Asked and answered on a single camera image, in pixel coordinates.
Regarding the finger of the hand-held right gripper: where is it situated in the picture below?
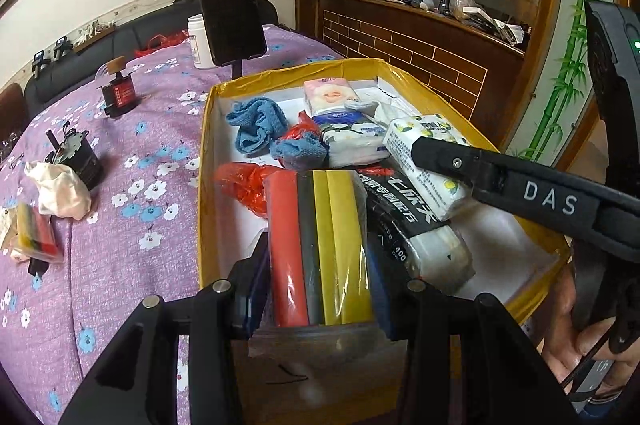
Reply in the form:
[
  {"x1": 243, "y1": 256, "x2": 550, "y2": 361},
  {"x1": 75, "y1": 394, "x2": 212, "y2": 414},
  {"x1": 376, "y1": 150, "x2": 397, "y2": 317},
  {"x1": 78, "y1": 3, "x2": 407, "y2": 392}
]
[{"x1": 410, "y1": 138, "x2": 640, "y2": 251}]

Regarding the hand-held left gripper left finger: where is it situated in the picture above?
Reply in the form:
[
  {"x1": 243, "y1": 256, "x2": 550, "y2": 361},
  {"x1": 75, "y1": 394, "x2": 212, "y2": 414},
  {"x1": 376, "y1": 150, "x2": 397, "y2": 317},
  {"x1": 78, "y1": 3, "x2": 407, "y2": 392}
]
[{"x1": 59, "y1": 230, "x2": 272, "y2": 425}]

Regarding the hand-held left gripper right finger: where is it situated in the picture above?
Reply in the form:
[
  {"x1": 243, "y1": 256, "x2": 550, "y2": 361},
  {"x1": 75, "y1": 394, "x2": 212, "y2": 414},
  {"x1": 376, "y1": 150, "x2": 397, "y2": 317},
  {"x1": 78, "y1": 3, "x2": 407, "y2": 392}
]
[{"x1": 367, "y1": 245, "x2": 583, "y2": 425}]

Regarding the colourful sponge pack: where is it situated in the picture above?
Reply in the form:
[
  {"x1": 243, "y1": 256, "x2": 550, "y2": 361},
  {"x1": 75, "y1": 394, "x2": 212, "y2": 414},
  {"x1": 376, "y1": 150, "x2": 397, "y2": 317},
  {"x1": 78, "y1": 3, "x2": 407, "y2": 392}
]
[{"x1": 262, "y1": 169, "x2": 375, "y2": 327}]

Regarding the black snack packet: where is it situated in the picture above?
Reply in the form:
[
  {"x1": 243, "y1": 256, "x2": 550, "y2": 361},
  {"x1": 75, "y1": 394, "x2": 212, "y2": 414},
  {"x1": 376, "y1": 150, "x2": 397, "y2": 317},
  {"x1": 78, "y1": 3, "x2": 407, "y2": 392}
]
[{"x1": 359, "y1": 169, "x2": 477, "y2": 297}]

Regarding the lemon print tissue pack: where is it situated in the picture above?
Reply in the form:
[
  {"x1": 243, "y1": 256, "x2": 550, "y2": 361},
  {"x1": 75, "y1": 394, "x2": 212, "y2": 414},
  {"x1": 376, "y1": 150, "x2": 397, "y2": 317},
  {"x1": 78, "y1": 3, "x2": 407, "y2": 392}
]
[{"x1": 382, "y1": 115, "x2": 476, "y2": 222}]

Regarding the yellow cardboard box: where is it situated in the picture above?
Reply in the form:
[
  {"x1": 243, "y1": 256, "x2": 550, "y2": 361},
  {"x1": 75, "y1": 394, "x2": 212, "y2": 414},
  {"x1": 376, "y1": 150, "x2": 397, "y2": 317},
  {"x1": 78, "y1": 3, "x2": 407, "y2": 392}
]
[{"x1": 197, "y1": 58, "x2": 574, "y2": 425}]

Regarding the person's right hand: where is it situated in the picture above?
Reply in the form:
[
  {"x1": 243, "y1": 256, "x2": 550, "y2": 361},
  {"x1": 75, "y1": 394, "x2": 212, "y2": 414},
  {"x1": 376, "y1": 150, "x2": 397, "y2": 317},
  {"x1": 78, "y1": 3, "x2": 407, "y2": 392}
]
[{"x1": 541, "y1": 262, "x2": 632, "y2": 417}]

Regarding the bamboo painted panel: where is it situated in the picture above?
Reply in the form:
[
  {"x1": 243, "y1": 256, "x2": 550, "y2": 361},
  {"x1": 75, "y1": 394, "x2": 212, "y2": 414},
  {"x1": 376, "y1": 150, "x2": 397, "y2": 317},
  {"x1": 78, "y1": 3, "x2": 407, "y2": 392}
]
[{"x1": 504, "y1": 0, "x2": 622, "y2": 162}]

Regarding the blue and red sock bundle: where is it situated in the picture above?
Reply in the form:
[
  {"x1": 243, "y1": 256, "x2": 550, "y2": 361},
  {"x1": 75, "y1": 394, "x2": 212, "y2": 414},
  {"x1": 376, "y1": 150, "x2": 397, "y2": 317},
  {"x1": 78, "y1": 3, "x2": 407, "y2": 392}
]
[{"x1": 270, "y1": 112, "x2": 329, "y2": 171}]

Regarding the white tissue pack blue band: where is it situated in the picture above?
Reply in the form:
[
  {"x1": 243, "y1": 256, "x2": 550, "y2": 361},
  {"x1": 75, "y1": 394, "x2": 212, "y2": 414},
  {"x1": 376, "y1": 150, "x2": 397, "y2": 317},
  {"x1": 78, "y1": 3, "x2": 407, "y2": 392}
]
[{"x1": 312, "y1": 112, "x2": 392, "y2": 169}]

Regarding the purple floral sheet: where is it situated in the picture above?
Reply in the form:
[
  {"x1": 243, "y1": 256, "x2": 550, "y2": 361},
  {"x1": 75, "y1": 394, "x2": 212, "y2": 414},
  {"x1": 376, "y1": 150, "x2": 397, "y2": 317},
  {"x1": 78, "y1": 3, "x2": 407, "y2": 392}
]
[{"x1": 0, "y1": 24, "x2": 347, "y2": 425}]

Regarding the blue cloth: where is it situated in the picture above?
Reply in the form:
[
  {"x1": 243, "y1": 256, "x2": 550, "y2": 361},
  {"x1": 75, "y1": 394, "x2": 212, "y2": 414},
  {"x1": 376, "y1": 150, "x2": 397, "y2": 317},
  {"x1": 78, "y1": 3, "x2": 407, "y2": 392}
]
[{"x1": 225, "y1": 96, "x2": 291, "y2": 156}]

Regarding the wooden cabinet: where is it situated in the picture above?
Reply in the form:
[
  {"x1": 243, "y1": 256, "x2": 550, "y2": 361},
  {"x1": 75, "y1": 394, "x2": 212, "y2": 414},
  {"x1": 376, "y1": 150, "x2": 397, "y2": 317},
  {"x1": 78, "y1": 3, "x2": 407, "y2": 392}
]
[{"x1": 295, "y1": 0, "x2": 640, "y2": 172}]

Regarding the pink tissue pack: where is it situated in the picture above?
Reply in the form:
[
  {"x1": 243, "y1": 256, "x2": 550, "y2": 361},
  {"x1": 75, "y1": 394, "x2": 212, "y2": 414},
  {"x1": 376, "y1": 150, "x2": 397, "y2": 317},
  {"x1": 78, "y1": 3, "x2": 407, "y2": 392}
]
[{"x1": 302, "y1": 76, "x2": 362, "y2": 117}]

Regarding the white cloth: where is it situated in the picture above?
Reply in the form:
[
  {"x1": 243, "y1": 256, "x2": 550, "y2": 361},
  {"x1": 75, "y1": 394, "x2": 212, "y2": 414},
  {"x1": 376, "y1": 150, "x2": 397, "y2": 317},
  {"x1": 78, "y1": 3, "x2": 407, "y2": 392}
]
[{"x1": 24, "y1": 160, "x2": 94, "y2": 221}]

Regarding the black binder clip holder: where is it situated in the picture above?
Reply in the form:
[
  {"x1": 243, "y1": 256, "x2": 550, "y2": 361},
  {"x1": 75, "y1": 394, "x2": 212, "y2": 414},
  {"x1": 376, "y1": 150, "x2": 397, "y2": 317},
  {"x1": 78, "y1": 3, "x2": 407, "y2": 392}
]
[{"x1": 45, "y1": 128, "x2": 104, "y2": 192}]

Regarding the yellow packet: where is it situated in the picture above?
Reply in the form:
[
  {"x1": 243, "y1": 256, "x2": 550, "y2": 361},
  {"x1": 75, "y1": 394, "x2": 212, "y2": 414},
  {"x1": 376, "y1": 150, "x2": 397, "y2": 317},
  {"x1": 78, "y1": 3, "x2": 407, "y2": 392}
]
[{"x1": 12, "y1": 202, "x2": 64, "y2": 264}]

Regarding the phone stand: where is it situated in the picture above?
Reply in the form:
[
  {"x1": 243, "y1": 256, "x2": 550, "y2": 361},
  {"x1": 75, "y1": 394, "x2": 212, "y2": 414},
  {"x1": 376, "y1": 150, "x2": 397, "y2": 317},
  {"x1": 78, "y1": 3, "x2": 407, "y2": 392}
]
[{"x1": 227, "y1": 60, "x2": 252, "y2": 82}]

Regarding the red black device wooden top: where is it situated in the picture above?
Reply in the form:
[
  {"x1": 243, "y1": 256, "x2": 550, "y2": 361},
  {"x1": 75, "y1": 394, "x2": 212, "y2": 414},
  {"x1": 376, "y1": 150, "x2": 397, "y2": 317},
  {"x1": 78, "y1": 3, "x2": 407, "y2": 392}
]
[{"x1": 95, "y1": 56, "x2": 139, "y2": 119}]

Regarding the white plastic jar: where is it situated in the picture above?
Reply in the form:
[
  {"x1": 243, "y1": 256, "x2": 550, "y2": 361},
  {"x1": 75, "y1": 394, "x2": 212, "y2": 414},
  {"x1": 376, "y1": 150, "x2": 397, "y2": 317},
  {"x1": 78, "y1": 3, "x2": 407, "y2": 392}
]
[{"x1": 187, "y1": 14, "x2": 217, "y2": 70}]

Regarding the red bag on sofa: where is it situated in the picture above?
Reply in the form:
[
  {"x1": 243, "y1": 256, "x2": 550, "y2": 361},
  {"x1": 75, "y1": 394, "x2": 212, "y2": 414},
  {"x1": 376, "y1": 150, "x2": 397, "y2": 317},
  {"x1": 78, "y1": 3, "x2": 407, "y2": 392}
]
[{"x1": 133, "y1": 32, "x2": 192, "y2": 59}]

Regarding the black sofa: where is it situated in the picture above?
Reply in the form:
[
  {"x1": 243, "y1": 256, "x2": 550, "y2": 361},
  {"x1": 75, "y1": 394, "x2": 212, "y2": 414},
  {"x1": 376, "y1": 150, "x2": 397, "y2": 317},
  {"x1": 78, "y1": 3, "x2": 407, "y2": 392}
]
[{"x1": 24, "y1": 0, "x2": 279, "y2": 117}]

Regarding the black phone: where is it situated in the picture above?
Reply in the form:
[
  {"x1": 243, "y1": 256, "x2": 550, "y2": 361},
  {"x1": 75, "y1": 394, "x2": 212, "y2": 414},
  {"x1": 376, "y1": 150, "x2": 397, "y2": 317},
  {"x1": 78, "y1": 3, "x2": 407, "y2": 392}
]
[{"x1": 194, "y1": 0, "x2": 269, "y2": 67}]

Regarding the brown chair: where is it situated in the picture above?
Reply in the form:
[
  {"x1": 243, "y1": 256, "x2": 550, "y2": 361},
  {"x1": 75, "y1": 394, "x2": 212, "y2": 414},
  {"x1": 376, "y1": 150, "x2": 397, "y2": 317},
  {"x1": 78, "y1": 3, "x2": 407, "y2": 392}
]
[{"x1": 0, "y1": 82, "x2": 27, "y2": 147}]

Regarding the wooden board with small items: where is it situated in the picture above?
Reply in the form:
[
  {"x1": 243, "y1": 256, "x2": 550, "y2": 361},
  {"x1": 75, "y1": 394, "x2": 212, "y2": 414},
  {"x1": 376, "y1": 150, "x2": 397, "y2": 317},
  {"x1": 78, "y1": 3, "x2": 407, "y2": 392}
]
[{"x1": 72, "y1": 20, "x2": 119, "y2": 54}]

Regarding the black cable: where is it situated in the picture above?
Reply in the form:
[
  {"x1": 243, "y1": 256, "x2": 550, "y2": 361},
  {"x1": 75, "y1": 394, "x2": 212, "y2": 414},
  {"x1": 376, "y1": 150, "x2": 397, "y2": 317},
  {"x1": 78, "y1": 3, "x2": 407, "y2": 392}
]
[{"x1": 560, "y1": 315, "x2": 617, "y2": 398}]

